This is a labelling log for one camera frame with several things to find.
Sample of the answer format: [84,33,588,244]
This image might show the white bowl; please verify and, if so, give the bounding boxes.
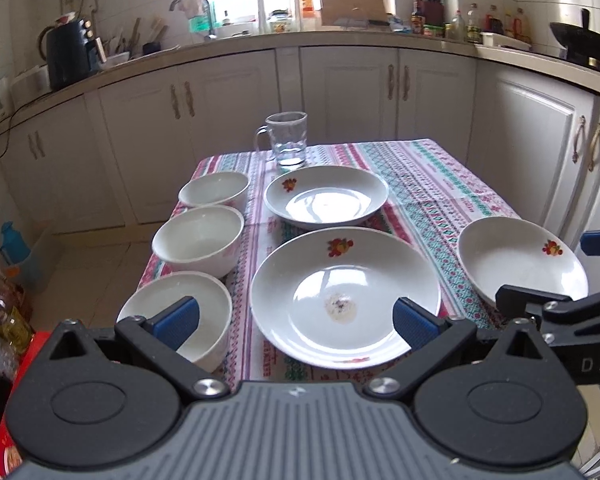
[178,171,250,212]
[118,272,233,372]
[151,205,245,278]

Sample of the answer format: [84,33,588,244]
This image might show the white flower plate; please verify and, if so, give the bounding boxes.
[457,217,588,306]
[263,166,389,231]

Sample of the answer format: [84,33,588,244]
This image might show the large stained white plate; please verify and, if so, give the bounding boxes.
[250,228,441,370]

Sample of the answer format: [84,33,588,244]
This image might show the white kitchen cabinets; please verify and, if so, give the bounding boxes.
[0,46,600,243]

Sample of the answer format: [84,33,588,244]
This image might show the kitchen faucet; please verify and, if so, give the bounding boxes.
[169,0,216,41]

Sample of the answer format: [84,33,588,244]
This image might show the patterned tablecloth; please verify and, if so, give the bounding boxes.
[196,140,512,386]

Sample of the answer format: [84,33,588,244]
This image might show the oil bottle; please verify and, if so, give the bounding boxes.
[0,270,34,356]

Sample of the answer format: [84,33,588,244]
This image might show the blue plastic jug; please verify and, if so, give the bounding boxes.
[0,221,31,266]

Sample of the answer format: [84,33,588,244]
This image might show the black wok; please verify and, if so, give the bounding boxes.
[550,8,600,66]

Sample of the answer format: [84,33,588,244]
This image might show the glass mug with water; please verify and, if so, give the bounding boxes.
[253,112,308,174]

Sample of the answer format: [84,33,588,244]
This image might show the knife block with knives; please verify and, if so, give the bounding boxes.
[419,0,444,26]

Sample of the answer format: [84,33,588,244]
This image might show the dark sauce bottle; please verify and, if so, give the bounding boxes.
[411,0,426,35]

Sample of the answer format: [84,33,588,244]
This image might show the black electric kettle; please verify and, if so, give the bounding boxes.
[38,12,105,91]

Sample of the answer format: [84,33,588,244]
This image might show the wooden cutting board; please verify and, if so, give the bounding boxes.
[320,0,388,28]

